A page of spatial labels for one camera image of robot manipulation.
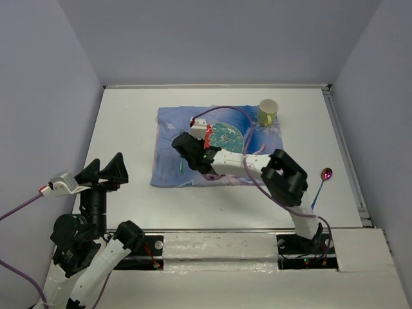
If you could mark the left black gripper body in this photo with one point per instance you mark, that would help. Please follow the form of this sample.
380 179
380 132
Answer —
97 192

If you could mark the blue printed cloth placemat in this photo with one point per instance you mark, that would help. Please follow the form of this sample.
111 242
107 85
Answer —
174 121

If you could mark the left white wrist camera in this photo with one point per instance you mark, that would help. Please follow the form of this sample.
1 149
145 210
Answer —
60 185

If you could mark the iridescent spoon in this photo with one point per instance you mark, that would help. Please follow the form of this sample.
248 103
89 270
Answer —
326 174

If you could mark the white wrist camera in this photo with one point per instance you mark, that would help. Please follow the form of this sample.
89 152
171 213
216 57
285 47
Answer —
198 128
60 185

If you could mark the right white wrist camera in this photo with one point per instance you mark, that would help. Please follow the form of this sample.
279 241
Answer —
198 128

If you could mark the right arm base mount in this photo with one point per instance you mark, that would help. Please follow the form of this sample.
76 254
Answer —
292 256

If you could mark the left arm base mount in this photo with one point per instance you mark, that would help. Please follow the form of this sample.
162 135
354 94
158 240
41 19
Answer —
149 257

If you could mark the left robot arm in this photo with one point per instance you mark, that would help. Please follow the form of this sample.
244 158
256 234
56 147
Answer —
79 263

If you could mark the red and teal plate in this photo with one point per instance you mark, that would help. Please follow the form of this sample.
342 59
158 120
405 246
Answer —
224 136

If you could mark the white front platform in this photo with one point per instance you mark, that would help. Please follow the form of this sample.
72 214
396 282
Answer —
241 270

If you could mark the pale yellow mug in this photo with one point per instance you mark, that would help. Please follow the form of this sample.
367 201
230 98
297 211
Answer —
267 112

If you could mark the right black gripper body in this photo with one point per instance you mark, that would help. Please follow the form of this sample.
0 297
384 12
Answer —
197 140

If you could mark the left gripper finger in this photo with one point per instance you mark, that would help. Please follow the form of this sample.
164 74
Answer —
90 173
115 171

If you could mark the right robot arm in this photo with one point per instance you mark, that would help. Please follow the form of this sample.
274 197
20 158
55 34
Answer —
284 179

